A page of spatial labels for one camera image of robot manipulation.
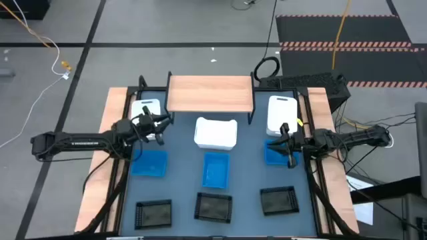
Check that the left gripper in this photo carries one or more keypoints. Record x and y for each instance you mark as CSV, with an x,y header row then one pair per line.
x,y
156,136

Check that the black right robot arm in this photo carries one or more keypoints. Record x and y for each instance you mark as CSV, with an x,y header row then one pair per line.
x,y
357,138

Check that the wooden shelf with black legs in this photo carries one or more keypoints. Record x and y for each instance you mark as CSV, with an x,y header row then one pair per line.
x,y
210,93

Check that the white paper sheet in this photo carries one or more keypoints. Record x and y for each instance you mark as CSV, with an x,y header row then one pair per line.
x,y
363,213

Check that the blue plastic basket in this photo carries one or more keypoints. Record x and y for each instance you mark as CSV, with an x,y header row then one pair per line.
x,y
273,160
149,163
216,170

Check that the black and grey cabinet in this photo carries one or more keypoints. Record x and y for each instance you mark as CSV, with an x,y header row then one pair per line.
x,y
400,216

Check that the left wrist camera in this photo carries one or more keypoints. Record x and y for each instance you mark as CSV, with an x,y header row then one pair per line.
x,y
145,120

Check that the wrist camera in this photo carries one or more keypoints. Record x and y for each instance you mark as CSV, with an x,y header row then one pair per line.
x,y
145,120
298,141

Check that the blue-grey table mat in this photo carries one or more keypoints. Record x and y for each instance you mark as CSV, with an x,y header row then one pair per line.
x,y
247,173

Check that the black floor box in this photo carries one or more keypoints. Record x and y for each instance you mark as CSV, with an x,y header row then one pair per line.
x,y
23,8

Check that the black aluminium table frame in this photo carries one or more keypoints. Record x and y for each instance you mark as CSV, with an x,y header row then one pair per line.
x,y
283,89

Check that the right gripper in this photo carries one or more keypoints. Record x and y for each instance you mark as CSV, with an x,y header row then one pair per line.
x,y
292,160

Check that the grey upright panel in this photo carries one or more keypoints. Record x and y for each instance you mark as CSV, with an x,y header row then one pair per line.
x,y
421,150

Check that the white plastic basket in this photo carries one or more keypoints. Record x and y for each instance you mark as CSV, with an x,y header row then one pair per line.
x,y
282,113
136,108
216,133

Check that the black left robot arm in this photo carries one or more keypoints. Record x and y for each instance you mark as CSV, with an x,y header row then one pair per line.
x,y
66,141

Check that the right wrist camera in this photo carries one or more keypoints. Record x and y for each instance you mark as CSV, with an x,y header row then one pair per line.
x,y
298,141

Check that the black slotted plastic basket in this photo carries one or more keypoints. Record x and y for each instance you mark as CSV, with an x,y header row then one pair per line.
x,y
279,200
213,207
153,215

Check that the black hazard-striped floor mat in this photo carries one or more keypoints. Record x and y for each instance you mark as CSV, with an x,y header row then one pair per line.
x,y
367,66
367,30

